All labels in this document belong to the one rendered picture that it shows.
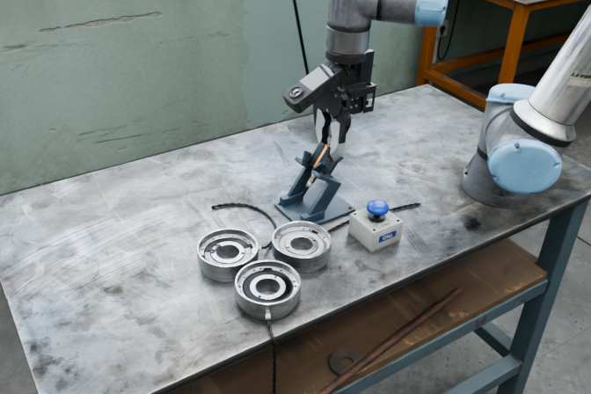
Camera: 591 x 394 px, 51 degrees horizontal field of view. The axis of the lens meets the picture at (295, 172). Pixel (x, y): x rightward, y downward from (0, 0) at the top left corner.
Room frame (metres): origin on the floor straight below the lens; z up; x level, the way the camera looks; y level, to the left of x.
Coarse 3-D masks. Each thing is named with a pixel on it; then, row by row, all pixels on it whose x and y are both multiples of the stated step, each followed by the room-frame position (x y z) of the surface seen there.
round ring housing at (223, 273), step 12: (228, 228) 0.87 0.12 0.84; (204, 240) 0.84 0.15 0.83; (252, 240) 0.85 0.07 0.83; (216, 252) 0.82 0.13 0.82; (228, 252) 0.84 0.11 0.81; (240, 252) 0.82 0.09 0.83; (252, 252) 0.82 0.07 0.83; (204, 264) 0.78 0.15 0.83; (240, 264) 0.78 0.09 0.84; (216, 276) 0.77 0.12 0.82; (228, 276) 0.77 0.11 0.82
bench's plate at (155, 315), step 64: (384, 128) 1.35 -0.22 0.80; (448, 128) 1.36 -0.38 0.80; (64, 192) 1.03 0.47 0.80; (128, 192) 1.03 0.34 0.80; (192, 192) 1.04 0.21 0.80; (256, 192) 1.05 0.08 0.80; (384, 192) 1.07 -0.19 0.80; (448, 192) 1.08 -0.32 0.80; (576, 192) 1.09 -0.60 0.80; (0, 256) 0.82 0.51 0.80; (64, 256) 0.83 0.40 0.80; (128, 256) 0.83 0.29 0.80; (384, 256) 0.86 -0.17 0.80; (448, 256) 0.87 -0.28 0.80; (64, 320) 0.68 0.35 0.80; (128, 320) 0.68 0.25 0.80; (192, 320) 0.69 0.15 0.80; (256, 320) 0.69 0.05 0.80; (320, 320) 0.71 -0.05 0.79; (64, 384) 0.56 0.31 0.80; (128, 384) 0.56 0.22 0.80
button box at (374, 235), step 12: (360, 216) 0.92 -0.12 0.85; (372, 216) 0.91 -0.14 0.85; (384, 216) 0.91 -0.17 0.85; (396, 216) 0.92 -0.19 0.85; (348, 228) 0.92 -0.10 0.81; (360, 228) 0.90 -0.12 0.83; (372, 228) 0.88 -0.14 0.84; (384, 228) 0.88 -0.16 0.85; (396, 228) 0.90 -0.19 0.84; (360, 240) 0.89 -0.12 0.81; (372, 240) 0.87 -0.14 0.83; (384, 240) 0.88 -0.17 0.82; (396, 240) 0.90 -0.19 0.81
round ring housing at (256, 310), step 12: (252, 264) 0.78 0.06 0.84; (264, 264) 0.79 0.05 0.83; (276, 264) 0.78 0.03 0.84; (240, 276) 0.76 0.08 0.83; (264, 276) 0.76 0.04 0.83; (276, 276) 0.76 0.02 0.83; (288, 276) 0.76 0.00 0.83; (240, 288) 0.73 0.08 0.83; (252, 288) 0.73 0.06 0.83; (264, 288) 0.76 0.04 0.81; (276, 288) 0.75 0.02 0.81; (300, 288) 0.73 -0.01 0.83; (240, 300) 0.70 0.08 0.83; (288, 300) 0.70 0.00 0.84; (252, 312) 0.69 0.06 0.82; (264, 312) 0.69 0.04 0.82; (276, 312) 0.69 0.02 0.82; (288, 312) 0.71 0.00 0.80
